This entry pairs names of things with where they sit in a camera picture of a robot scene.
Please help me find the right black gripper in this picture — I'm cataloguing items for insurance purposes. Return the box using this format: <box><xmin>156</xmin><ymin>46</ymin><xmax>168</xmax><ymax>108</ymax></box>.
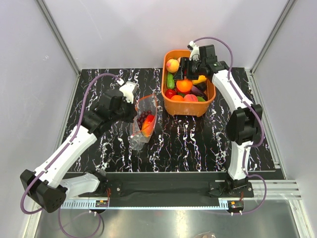
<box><xmin>172</xmin><ymin>58</ymin><xmax>205</xmax><ymax>81</ymax></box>

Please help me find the purple grape bunch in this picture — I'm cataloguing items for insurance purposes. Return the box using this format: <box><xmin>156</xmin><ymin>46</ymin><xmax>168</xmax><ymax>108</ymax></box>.
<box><xmin>137</xmin><ymin>110</ymin><xmax>152</xmax><ymax>129</ymax></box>

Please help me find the peach front fruit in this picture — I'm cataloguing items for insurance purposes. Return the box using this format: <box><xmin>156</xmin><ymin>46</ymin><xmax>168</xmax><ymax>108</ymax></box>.
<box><xmin>184</xmin><ymin>94</ymin><xmax>198</xmax><ymax>102</ymax></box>

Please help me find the grey slotted cable duct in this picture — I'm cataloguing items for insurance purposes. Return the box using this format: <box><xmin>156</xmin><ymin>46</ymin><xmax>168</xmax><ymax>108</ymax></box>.
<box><xmin>61</xmin><ymin>198</ymin><xmax>229</xmax><ymax>210</ymax></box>

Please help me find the orange tangerine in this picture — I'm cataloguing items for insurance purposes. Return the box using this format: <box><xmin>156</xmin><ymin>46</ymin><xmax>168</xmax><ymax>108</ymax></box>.
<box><xmin>176</xmin><ymin>79</ymin><xmax>193</xmax><ymax>93</ymax></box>

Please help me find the green cucumber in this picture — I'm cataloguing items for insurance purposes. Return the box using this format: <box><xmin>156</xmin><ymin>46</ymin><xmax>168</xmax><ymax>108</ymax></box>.
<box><xmin>166</xmin><ymin>72</ymin><xmax>175</xmax><ymax>89</ymax></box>

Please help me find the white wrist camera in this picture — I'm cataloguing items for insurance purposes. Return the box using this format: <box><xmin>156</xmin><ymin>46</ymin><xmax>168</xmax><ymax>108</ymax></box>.
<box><xmin>119</xmin><ymin>81</ymin><xmax>138</xmax><ymax>104</ymax></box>
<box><xmin>187</xmin><ymin>41</ymin><xmax>200</xmax><ymax>61</ymax></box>

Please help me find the peach top fruit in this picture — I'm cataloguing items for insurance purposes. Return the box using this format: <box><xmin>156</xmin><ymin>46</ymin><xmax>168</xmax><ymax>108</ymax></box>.
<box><xmin>165</xmin><ymin>59</ymin><xmax>179</xmax><ymax>73</ymax></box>

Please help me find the yellow bell pepper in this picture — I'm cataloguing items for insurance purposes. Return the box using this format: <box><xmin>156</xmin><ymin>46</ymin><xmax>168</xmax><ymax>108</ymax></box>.
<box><xmin>192</xmin><ymin>75</ymin><xmax>207</xmax><ymax>85</ymax></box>

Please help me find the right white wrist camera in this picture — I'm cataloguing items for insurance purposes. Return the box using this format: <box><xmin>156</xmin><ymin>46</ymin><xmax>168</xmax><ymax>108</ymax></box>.
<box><xmin>187</xmin><ymin>41</ymin><xmax>200</xmax><ymax>61</ymax></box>

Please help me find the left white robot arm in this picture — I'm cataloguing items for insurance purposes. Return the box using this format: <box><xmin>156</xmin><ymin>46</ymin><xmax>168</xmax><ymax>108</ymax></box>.
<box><xmin>20</xmin><ymin>84</ymin><xmax>137</xmax><ymax>213</ymax></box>

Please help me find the clear orange zip bag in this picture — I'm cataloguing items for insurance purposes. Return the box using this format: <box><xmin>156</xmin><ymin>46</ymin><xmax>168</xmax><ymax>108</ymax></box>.
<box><xmin>129</xmin><ymin>94</ymin><xmax>158</xmax><ymax>151</ymax></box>

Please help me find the red orange mango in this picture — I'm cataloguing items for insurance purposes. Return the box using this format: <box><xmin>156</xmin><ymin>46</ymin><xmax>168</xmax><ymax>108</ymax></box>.
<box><xmin>141</xmin><ymin>115</ymin><xmax>155</xmax><ymax>137</ymax></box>

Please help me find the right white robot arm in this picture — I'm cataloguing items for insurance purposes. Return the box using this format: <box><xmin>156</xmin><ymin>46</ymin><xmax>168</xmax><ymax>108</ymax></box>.
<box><xmin>174</xmin><ymin>42</ymin><xmax>264</xmax><ymax>197</ymax></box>

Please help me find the purple eggplant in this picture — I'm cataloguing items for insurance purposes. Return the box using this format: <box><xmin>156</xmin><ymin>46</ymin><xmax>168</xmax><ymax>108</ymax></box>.
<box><xmin>190</xmin><ymin>85</ymin><xmax>208</xmax><ymax>101</ymax></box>

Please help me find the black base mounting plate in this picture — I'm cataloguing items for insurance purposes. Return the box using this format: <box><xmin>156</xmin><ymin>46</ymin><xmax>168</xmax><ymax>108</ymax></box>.
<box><xmin>78</xmin><ymin>171</ymin><xmax>255</xmax><ymax>199</ymax></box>

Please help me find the orange plastic basket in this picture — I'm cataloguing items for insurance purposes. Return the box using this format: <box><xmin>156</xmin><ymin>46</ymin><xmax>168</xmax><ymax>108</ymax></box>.
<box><xmin>161</xmin><ymin>49</ymin><xmax>216</xmax><ymax>117</ymax></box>

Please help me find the peach fruit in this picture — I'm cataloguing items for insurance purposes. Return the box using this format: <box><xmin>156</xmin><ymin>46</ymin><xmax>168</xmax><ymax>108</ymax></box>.
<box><xmin>165</xmin><ymin>59</ymin><xmax>179</xmax><ymax>73</ymax></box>
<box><xmin>184</xmin><ymin>94</ymin><xmax>198</xmax><ymax>102</ymax></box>

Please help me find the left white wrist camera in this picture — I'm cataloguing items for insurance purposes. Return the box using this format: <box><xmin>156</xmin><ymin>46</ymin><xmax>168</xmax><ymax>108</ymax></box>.
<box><xmin>119</xmin><ymin>81</ymin><xmax>138</xmax><ymax>104</ymax></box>

